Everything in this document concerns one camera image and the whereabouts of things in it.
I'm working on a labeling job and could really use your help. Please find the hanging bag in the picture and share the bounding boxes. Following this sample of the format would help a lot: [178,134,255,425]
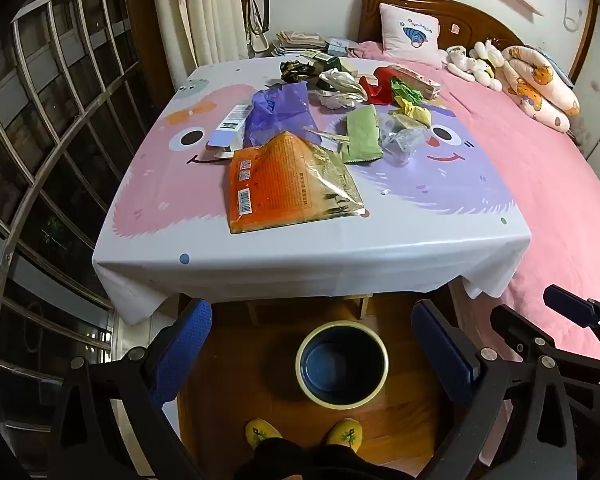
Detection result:
[242,0,274,57]

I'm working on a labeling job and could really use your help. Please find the green packet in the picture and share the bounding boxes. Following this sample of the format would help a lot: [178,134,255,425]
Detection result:
[341,105,385,165]

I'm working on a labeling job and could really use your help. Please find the purple plastic bag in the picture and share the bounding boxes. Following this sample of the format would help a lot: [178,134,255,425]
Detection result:
[243,82,317,150]

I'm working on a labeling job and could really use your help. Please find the person's dark trousers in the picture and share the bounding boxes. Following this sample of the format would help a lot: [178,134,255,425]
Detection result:
[235,437,416,480]

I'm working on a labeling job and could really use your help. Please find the white carton with barcode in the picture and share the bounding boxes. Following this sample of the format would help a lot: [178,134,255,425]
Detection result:
[206,103,255,160]

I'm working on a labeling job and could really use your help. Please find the dark gold wrapper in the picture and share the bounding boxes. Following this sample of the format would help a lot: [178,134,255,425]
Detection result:
[279,59,322,83]

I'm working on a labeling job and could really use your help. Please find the green paper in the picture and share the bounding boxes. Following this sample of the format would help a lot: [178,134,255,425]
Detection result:
[389,77,423,107]

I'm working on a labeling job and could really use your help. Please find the wooden headboard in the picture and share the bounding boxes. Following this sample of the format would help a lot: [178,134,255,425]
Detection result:
[357,0,600,86]

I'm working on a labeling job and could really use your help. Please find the bee plush toy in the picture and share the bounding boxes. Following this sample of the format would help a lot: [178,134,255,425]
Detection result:
[472,39,507,92]

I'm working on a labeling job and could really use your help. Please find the stack of books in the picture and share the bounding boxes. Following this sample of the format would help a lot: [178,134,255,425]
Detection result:
[272,30,327,57]

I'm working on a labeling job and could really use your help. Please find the white wall cable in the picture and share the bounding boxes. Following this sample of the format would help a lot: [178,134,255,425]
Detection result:
[562,0,587,32]

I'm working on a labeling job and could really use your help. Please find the orange snack bag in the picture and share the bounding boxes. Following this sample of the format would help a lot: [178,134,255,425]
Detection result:
[222,131,366,235]

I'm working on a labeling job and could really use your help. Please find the wooden table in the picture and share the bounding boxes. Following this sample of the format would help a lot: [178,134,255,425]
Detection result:
[246,291,372,322]

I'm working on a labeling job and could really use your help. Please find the paper chopstick sleeve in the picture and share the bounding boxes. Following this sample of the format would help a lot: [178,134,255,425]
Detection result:
[302,126,352,145]

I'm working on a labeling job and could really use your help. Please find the printed curved baby pillow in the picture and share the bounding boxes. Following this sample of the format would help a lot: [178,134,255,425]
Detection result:
[500,45,581,133]

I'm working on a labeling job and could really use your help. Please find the blue bin with cream rim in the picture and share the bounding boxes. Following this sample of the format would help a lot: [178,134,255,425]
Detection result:
[295,320,390,407]

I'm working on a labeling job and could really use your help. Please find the metal window grille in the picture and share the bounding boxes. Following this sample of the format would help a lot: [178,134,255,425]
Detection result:
[0,0,181,461]

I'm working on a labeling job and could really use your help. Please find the red wrapper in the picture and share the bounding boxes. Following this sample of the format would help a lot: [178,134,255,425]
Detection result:
[358,66,406,106]

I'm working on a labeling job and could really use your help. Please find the white printed pillow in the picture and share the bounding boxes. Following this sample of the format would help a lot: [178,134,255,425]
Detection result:
[380,2,442,59]

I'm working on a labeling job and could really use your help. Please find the long beige box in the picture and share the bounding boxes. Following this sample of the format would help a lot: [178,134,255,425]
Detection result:
[387,65,443,101]

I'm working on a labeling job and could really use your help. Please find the small green box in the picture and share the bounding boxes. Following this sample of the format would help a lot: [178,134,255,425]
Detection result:
[300,50,343,71]

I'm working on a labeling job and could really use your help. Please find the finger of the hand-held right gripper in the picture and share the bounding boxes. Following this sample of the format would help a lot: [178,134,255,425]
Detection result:
[544,284,600,328]
[490,304,600,386]

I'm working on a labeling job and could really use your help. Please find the yellow slipper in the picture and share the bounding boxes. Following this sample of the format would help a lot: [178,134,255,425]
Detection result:
[326,417,364,448]
[245,419,284,451]

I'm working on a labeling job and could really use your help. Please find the cream curtain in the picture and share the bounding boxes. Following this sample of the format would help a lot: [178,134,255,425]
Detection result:
[150,0,254,88]

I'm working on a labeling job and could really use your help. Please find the cartoon printed tablecloth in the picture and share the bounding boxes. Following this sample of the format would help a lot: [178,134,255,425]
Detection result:
[92,54,533,326]

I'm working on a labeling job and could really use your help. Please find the white plush toy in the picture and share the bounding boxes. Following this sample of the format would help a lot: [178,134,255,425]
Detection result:
[446,45,482,81]

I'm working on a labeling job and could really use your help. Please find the light blue tissue pack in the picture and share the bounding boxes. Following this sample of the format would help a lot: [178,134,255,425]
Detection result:
[325,37,357,57]

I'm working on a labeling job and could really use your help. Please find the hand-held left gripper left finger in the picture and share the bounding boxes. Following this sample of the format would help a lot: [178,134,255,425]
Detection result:
[45,298,213,480]

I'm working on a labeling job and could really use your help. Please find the clear plastic bag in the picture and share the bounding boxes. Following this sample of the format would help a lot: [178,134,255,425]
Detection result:
[377,112,431,167]

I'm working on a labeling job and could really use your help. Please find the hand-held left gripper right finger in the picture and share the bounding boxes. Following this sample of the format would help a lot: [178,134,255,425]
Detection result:
[411,300,578,480]

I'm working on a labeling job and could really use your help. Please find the pink bedspread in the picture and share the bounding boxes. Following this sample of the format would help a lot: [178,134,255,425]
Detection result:
[352,40,600,361]

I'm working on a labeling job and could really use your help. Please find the yellow paper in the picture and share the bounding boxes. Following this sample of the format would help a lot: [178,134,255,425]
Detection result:
[390,96,432,127]

